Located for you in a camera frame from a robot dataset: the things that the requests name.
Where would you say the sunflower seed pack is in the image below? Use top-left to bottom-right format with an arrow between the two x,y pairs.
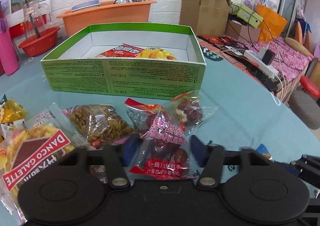
62,104 -> 134,149

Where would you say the red dates bag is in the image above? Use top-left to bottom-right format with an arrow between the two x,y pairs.
125,98 -> 196,180

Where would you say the small walnut date pack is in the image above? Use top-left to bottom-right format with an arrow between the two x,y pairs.
169,90 -> 219,132

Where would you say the Danco Galette cookie pack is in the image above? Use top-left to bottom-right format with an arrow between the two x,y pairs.
1,108 -> 86,222

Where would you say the red checkered snack bag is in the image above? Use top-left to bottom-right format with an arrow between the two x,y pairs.
95,44 -> 144,58

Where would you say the yellow chip bag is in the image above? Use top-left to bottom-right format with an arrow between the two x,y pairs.
136,47 -> 177,60

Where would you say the yellow green snack pack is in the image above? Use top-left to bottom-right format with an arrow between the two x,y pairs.
1,94 -> 27,140

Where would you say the teal printed tablecloth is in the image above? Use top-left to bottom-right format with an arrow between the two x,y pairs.
0,21 -> 320,226

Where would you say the white power strip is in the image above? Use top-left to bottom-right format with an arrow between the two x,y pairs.
244,50 -> 279,78

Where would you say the pink floral cloth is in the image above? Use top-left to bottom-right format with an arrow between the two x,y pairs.
197,35 -> 315,104

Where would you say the green cardboard box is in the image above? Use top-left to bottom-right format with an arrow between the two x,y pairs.
41,23 -> 206,99

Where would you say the small brown cardboard box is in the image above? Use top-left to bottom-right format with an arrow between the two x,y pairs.
225,20 -> 260,43

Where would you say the red plastic basket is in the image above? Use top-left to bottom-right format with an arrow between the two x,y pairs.
18,26 -> 60,57

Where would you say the orange plastic basin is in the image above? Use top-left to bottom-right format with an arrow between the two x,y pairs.
57,0 -> 156,36

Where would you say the orange plastic bag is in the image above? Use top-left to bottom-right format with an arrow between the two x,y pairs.
256,5 -> 287,43

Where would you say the light green box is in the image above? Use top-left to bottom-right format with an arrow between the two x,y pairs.
230,3 -> 263,28

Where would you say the pink thermos bottle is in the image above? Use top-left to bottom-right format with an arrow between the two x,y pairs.
0,18 -> 20,76

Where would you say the blue lidded container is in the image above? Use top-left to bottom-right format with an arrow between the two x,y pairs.
71,0 -> 100,12

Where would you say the clear glass pitcher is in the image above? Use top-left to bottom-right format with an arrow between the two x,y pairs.
23,0 -> 51,39

